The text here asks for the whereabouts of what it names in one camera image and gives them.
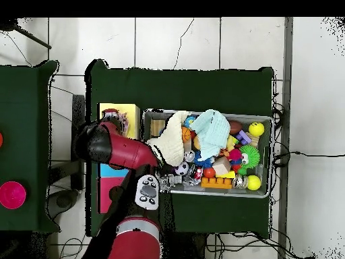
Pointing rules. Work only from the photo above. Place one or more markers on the cream waffle cloth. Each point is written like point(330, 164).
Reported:
point(171, 140)

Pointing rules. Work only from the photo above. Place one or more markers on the mint waffle cloth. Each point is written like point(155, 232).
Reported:
point(210, 129)

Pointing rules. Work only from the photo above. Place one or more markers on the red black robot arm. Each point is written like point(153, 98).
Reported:
point(126, 156)

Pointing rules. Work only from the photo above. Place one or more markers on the wooden box with three holes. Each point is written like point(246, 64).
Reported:
point(132, 116)

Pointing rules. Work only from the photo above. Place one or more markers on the shallow clear mesh bin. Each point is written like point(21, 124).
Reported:
point(264, 191)

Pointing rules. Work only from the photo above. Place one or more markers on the small soccer ball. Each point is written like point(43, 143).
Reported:
point(181, 168)

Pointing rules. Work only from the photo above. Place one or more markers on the grey toy robot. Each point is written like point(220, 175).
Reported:
point(172, 181)

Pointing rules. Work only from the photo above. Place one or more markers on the orange toy brick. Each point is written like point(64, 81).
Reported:
point(216, 182)

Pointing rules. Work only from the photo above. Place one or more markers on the red spiky ball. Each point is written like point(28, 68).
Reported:
point(234, 155)

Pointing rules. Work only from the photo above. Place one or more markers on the purple toy block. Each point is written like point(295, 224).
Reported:
point(242, 137)

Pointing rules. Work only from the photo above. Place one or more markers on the crushed silver drink can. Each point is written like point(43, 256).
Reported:
point(239, 182)

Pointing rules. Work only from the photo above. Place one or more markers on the green spiky ball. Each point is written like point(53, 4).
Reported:
point(250, 156)

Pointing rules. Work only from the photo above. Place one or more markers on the yellow ball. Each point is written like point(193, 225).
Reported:
point(253, 182)
point(256, 129)

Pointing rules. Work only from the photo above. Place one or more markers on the grey round base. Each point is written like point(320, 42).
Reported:
point(63, 204)

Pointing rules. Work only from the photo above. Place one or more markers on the green cloth side table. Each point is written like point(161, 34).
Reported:
point(24, 108)

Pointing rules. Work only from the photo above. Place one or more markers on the pink round disc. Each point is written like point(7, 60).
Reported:
point(12, 195)

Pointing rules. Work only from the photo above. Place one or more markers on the black stand pole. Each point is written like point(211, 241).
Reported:
point(6, 25)

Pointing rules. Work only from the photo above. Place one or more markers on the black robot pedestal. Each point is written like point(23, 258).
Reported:
point(188, 248)

